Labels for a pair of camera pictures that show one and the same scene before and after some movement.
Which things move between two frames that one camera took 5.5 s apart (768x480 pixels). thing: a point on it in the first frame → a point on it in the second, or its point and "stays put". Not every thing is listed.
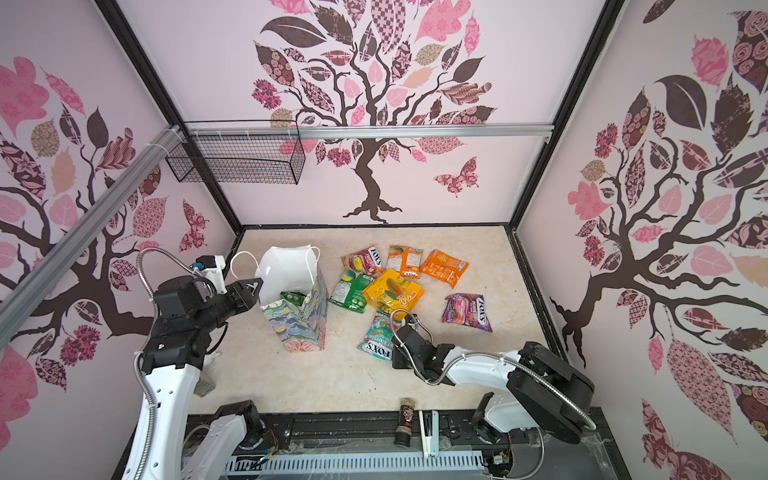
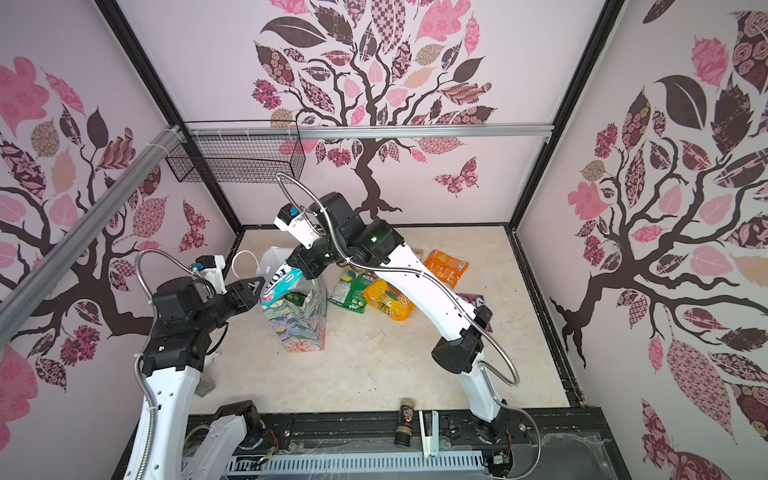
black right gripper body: [400, 361] → [326, 254]
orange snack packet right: [444, 267] stays put
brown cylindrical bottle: [403, 432] stays put
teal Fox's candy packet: [378, 338] → [279, 284]
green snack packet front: [293, 297] stays put
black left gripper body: [220, 307] stays put
